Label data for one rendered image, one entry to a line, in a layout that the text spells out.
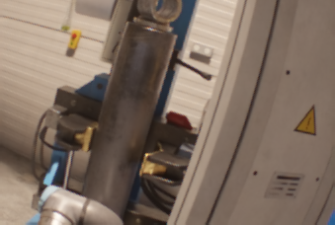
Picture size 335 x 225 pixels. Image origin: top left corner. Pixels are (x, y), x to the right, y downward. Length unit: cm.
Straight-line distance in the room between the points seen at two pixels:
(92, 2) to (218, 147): 242
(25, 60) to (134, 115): 251
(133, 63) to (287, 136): 141
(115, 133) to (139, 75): 25
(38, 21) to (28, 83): 55
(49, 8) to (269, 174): 381
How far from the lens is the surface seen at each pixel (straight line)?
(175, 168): 216
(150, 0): 220
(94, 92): 255
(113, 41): 313
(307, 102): 85
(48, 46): 451
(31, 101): 461
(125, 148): 225
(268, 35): 78
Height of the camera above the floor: 156
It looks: 8 degrees down
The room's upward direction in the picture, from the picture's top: 17 degrees clockwise
